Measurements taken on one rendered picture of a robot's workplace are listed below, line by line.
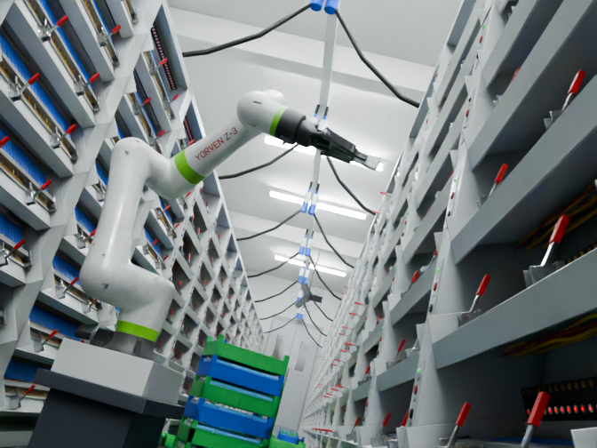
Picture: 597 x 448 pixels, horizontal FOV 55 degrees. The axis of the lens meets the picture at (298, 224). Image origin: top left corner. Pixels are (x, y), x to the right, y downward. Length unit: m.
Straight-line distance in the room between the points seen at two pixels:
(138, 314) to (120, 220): 0.27
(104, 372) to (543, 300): 1.23
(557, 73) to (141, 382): 1.18
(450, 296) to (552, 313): 0.49
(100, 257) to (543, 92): 1.16
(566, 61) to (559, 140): 0.27
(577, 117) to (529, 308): 0.21
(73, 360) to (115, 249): 0.31
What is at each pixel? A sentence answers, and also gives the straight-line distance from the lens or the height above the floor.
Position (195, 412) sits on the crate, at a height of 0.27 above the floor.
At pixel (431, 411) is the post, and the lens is 1.05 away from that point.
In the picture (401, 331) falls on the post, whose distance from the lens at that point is 1.78.
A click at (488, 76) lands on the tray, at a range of 1.28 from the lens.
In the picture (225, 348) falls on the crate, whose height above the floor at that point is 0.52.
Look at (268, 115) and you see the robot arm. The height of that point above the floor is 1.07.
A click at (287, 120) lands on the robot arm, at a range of 1.59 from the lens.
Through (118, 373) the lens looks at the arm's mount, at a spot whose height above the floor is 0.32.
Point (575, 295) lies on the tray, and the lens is 0.57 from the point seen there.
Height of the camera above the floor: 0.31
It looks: 19 degrees up
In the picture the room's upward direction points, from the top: 16 degrees clockwise
